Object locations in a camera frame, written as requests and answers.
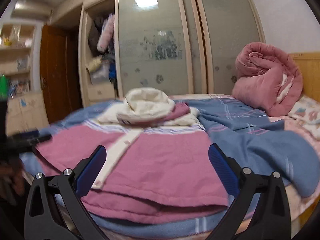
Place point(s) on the floral pillow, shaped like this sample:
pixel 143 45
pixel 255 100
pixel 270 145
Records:
pixel 306 112

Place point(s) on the pink hanging jacket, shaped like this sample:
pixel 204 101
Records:
pixel 106 34

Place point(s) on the rolled pink quilt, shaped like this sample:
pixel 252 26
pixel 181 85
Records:
pixel 267 79

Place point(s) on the brown wooden door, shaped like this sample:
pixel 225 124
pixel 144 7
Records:
pixel 59 72

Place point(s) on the wardrobe with frosted doors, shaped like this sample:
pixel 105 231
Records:
pixel 177 46

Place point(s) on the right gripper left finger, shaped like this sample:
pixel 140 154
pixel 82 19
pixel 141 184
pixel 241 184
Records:
pixel 43 219

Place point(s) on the pink floral mattress cover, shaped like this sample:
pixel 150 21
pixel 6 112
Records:
pixel 300 199

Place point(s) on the person's left hand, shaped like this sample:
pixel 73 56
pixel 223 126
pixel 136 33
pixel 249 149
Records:
pixel 12 170

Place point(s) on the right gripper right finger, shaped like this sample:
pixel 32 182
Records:
pixel 271 218

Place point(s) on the translucent storage box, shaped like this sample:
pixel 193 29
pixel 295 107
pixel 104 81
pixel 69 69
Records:
pixel 101 74

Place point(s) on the blue plaid bed sheet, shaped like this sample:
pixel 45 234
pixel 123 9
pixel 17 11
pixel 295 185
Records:
pixel 168 230

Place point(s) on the beige cabinet with shelves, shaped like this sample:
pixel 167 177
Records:
pixel 26 110

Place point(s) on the yellowish cloth in wardrobe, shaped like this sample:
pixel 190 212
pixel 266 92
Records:
pixel 94 64

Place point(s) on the dark hanging coat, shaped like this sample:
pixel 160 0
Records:
pixel 94 34

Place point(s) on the pink and white jacket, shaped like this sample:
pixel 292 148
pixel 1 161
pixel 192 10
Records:
pixel 151 175

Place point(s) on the wooden headboard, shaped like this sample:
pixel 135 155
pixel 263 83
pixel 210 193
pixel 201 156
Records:
pixel 309 64

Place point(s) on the blue garment in wardrobe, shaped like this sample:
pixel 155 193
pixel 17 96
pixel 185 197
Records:
pixel 112 73

